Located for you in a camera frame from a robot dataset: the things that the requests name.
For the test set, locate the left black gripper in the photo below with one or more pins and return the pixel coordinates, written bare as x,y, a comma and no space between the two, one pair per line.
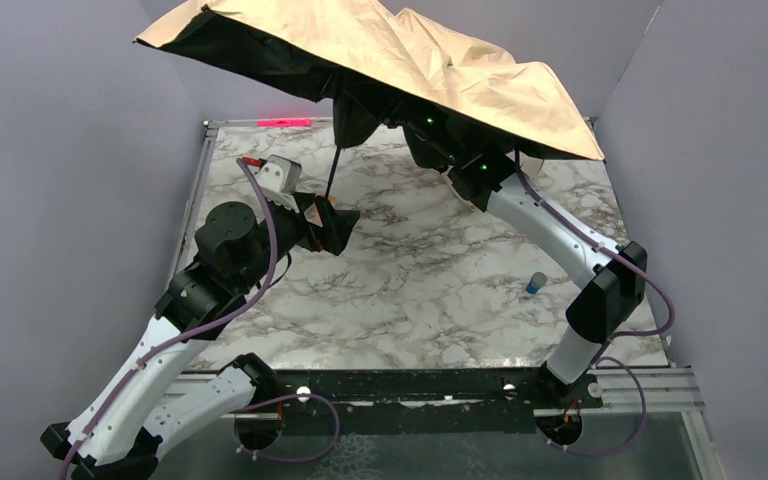
317,225

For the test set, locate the beige folding umbrella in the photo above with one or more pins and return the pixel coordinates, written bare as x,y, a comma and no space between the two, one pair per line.
464,104

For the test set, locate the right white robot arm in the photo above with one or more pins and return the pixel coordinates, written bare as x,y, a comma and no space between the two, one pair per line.
556,238

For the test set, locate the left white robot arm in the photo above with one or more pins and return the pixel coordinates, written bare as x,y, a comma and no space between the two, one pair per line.
128,429

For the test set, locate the small blue capped bottle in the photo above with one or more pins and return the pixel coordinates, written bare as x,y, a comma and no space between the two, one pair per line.
535,283

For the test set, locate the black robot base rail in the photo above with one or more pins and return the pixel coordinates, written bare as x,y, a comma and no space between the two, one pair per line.
317,403

